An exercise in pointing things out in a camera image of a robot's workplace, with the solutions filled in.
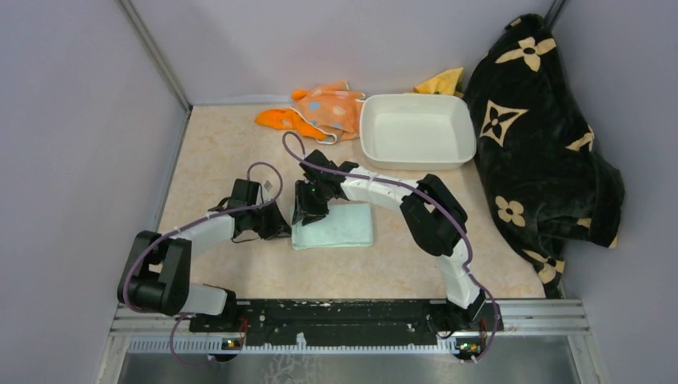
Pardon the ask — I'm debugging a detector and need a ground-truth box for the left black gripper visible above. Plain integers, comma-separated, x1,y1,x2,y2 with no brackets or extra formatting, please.
247,198,295,240

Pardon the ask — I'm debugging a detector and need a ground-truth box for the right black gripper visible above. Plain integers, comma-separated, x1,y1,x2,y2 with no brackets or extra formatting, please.
292,179,329,226

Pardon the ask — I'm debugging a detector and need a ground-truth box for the light mint green towel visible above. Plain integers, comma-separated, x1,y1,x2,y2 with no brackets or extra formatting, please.
291,203,374,250

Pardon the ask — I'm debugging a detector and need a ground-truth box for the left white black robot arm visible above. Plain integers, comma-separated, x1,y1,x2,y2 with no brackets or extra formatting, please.
117,178,291,331

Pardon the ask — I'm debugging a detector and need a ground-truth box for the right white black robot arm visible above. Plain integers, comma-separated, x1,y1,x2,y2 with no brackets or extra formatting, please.
293,150,486,330

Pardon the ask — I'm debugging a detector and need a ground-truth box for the orange polka dot towel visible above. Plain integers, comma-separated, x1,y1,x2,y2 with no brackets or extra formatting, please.
254,82,366,145

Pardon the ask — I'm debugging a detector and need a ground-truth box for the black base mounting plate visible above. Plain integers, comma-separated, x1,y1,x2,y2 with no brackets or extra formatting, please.
189,299,504,347

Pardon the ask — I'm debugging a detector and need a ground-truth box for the white plastic bin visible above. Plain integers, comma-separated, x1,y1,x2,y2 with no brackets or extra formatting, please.
360,94,477,171

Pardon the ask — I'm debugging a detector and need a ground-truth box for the yellow towel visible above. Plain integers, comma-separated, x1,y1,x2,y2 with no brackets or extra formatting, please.
412,67,464,98

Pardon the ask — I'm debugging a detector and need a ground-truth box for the black floral blanket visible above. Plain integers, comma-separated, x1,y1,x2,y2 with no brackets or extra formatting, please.
463,14,625,298

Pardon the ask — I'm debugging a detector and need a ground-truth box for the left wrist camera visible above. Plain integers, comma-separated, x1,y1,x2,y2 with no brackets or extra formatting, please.
257,180,275,204

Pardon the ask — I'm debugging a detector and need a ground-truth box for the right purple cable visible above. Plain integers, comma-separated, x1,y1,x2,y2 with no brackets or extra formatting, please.
281,131,501,364

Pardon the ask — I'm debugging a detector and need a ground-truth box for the aluminium frame rail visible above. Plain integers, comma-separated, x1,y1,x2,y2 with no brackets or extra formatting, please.
97,299,609,383

